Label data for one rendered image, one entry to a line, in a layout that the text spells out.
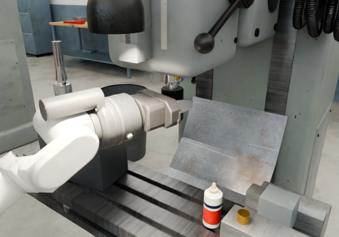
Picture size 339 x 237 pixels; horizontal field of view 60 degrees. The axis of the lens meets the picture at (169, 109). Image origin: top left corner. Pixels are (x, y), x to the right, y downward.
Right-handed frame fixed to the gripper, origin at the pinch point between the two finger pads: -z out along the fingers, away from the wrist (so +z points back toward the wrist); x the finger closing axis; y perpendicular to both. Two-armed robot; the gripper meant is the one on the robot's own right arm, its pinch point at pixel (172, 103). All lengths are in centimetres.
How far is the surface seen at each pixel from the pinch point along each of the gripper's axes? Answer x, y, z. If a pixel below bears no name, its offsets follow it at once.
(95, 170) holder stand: 18.5, 21.5, 10.2
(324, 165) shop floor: 40, 123, -217
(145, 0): -4.6, -20.4, 9.8
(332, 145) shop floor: 51, 123, -262
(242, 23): -7.0, -15.9, -12.2
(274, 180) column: -5, 35, -40
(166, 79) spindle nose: -0.8, -5.7, 2.3
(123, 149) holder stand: 20.9, 20.0, 0.0
